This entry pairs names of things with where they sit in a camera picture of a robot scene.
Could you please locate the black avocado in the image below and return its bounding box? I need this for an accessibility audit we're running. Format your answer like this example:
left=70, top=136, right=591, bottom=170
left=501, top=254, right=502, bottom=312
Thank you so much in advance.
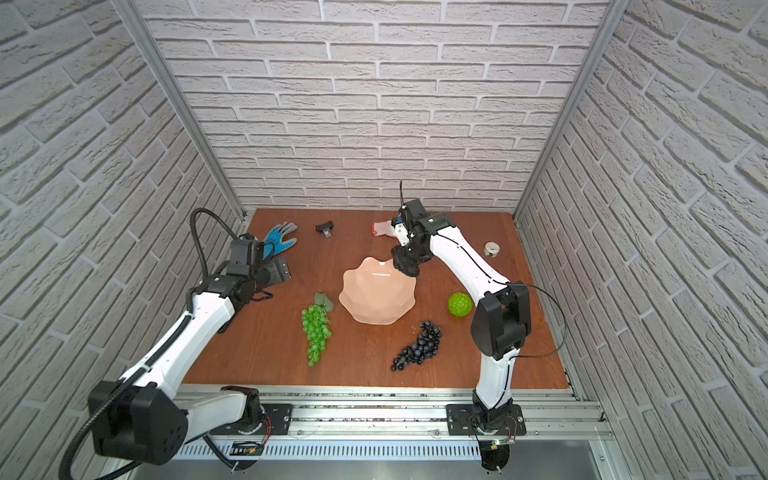
left=391, top=245, right=420, bottom=278

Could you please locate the green grape bunch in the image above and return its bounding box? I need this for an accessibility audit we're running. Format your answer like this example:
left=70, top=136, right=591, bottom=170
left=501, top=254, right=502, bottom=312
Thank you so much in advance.
left=301, top=292, right=334, bottom=367

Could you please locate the green custard apple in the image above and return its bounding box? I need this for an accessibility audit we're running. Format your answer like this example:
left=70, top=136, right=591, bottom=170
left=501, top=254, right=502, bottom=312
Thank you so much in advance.
left=447, top=292, right=474, bottom=318

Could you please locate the dark purple grape bunch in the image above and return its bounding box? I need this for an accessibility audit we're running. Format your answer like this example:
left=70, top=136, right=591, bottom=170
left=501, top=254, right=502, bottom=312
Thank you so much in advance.
left=390, top=321, right=443, bottom=372

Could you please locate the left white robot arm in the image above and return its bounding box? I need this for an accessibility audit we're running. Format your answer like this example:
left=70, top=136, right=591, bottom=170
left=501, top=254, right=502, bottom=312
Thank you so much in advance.
left=88, top=238, right=290, bottom=465

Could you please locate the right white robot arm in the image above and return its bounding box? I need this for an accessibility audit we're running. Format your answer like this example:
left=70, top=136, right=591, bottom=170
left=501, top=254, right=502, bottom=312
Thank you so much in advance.
left=392, top=199, right=532, bottom=429

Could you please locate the pink wavy fruit bowl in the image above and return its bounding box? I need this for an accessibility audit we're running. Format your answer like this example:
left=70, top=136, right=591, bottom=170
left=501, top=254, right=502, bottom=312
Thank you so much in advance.
left=339, top=257, right=416, bottom=326

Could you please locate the red white work glove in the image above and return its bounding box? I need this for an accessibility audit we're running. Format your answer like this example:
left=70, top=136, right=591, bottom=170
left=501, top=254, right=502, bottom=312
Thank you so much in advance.
left=372, top=221, right=396, bottom=237

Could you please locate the blue work glove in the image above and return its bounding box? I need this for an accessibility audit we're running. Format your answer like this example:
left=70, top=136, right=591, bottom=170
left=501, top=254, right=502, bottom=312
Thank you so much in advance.
left=263, top=222, right=298, bottom=260

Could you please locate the white tape roll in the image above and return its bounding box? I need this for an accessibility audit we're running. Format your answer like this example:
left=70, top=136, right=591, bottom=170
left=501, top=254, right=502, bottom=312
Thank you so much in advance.
left=484, top=242, right=501, bottom=258

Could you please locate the small black relay component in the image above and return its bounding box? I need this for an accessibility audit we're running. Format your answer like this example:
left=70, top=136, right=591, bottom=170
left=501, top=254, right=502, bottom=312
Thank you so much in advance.
left=315, top=221, right=334, bottom=239

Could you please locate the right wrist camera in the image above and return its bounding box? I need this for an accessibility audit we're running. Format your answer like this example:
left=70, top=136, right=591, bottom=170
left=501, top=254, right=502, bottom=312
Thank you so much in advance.
left=393, top=223, right=411, bottom=247

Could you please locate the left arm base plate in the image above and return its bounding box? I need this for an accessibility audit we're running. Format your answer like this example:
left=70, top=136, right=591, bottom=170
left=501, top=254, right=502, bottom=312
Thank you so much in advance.
left=211, top=403, right=293, bottom=436

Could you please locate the aluminium rail frame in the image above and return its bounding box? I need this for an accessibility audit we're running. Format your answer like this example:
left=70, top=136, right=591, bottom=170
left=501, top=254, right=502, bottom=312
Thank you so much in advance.
left=98, top=383, right=637, bottom=480

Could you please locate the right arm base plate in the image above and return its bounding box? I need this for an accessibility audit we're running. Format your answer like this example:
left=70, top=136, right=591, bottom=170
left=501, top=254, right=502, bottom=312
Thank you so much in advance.
left=445, top=402, right=527, bottom=438

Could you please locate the left black corrugated cable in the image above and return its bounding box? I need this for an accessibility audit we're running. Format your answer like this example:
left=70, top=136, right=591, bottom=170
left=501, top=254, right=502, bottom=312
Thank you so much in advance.
left=58, top=207, right=253, bottom=480

